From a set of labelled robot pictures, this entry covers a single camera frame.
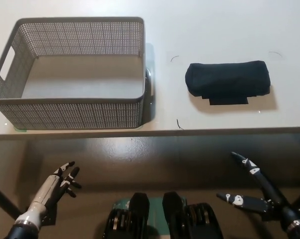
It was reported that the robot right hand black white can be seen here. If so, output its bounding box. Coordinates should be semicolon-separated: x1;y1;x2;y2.
216;151;300;232

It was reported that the grey perforated plastic basket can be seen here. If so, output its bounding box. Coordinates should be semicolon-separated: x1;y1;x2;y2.
0;16;146;129

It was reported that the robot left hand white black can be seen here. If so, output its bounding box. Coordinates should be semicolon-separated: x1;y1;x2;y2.
15;161;82;229

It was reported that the black tape patch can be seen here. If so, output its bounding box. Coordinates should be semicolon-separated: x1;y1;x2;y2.
201;94;249;107

